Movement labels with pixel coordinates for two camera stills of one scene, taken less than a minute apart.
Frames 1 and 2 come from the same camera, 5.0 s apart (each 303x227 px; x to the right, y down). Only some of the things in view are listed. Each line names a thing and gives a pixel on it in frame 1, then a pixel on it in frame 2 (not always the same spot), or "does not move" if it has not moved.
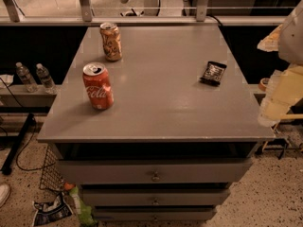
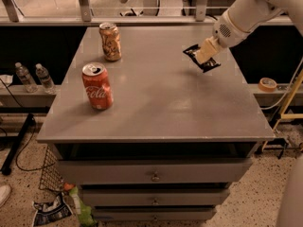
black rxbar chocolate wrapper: [213, 74] to [204, 66]
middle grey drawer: [156, 197] does not move
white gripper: [292, 40] to [226, 35]
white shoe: [5, 192] does not move
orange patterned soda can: [111, 41] does not move
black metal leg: [18, 141] does not move
